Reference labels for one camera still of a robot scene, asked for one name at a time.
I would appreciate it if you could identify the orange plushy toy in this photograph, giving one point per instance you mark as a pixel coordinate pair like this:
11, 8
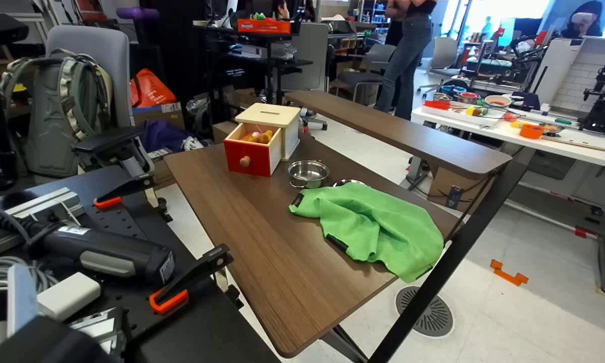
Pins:
258, 135

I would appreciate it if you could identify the red wooden drawer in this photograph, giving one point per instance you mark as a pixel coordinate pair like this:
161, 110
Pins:
252, 158

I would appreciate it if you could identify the small metal bowl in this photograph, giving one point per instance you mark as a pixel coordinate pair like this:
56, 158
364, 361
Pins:
307, 173

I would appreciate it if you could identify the green cloth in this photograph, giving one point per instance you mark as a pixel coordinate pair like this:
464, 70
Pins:
373, 226

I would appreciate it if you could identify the red tray on shelf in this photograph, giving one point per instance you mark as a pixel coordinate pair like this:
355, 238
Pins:
265, 26

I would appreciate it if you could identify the black clamp orange tip front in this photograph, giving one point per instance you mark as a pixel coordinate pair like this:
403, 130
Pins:
176, 295

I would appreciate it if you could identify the black clamp orange tip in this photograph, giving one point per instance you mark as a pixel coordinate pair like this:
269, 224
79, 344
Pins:
115, 196
176, 295

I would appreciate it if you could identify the orange bag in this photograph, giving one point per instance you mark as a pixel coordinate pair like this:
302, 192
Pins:
146, 89

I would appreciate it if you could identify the black clamp orange tip rear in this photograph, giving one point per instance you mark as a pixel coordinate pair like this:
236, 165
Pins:
115, 196

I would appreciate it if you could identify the standing person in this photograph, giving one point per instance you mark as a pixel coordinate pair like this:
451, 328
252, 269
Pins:
415, 32

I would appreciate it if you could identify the round floor drain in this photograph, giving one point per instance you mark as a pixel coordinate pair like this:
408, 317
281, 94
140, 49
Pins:
436, 321

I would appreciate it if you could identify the black table leg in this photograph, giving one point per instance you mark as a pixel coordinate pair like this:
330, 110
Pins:
461, 243

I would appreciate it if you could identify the black handheld device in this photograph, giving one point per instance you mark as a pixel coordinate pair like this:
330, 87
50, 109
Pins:
97, 251

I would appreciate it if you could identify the grey office chair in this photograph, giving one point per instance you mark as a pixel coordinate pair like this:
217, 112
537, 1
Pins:
121, 144

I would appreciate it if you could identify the white cluttered side table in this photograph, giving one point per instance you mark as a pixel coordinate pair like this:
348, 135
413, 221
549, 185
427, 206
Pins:
568, 144

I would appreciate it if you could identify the grey backpack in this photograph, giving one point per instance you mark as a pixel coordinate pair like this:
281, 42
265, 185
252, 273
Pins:
71, 99

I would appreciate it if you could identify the white power adapter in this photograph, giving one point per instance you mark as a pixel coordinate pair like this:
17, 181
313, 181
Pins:
67, 296

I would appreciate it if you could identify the orange floor bracket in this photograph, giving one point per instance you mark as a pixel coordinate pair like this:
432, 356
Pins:
515, 279

